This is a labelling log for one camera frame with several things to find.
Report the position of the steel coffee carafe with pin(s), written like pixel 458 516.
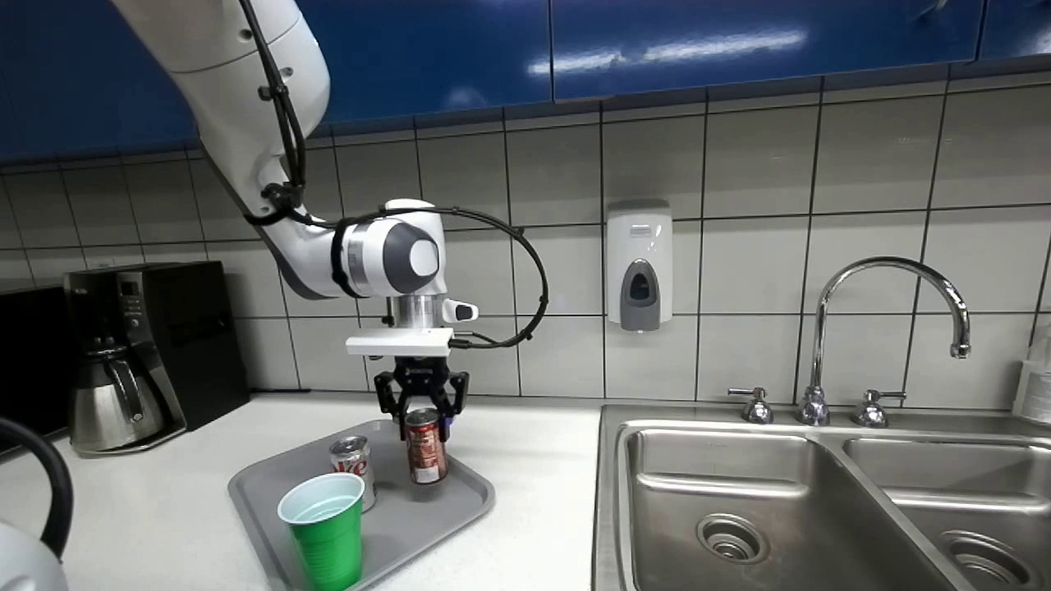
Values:
pixel 116 405

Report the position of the white wall soap dispenser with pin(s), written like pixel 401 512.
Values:
pixel 638 267

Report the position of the black microwave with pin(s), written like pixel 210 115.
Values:
pixel 38 358

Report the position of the red soda can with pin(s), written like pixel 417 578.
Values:
pixel 426 444

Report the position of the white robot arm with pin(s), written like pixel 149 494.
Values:
pixel 257 85

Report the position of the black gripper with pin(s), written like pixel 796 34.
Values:
pixel 422 377

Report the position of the silver diet soda can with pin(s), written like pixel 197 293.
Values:
pixel 353 454

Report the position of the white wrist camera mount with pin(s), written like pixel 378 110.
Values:
pixel 422 329

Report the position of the black coffee maker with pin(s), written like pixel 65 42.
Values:
pixel 179 325

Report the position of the stainless steel double sink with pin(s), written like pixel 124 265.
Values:
pixel 702 501

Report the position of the black curved kettle handle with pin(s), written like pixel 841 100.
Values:
pixel 59 485

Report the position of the grey plastic tray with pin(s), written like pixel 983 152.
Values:
pixel 401 527

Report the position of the green plastic cup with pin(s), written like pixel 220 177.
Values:
pixel 323 516

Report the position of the blue upper cabinets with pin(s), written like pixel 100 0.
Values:
pixel 72 81

